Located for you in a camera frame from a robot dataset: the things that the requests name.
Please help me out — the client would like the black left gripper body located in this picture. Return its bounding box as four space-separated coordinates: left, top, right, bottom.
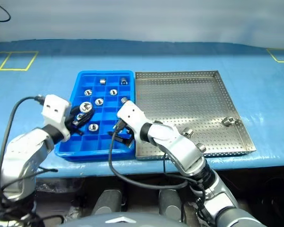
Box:
65 108 84 137

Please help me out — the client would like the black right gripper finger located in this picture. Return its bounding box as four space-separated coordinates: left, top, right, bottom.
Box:
113 132 133 146

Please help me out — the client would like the grey robot torso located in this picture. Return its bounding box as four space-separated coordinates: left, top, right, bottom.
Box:
63 213 193 227

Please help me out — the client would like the thin black background cable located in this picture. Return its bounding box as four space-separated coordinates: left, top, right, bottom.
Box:
0 0 11 23

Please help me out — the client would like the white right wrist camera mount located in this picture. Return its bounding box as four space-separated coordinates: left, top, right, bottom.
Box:
116 100 148 143

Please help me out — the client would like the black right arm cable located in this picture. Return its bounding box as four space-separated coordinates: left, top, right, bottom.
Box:
108 119 205 191

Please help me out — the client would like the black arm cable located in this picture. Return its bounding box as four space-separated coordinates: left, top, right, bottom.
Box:
0 94 47 215
108 119 205 191

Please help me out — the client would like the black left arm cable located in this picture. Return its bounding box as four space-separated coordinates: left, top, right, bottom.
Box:
0 94 47 215

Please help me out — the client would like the blue compartment tray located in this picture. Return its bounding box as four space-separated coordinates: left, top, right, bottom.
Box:
54 70 136 162

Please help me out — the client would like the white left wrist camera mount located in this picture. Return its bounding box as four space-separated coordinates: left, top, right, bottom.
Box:
41 94 72 142

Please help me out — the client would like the yellow tape square outline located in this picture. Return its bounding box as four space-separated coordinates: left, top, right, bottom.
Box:
0 51 39 72

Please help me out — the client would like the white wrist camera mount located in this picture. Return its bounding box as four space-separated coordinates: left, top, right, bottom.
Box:
116 100 148 143
41 94 72 142

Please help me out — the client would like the perforated steel tray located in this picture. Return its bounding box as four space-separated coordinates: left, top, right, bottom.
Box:
134 70 257 161

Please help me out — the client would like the dark grey rounded shape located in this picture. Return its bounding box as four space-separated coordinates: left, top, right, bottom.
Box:
158 188 184 217
93 189 123 216

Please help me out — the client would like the blue plastic table cover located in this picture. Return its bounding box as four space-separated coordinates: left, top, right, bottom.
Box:
0 39 284 178

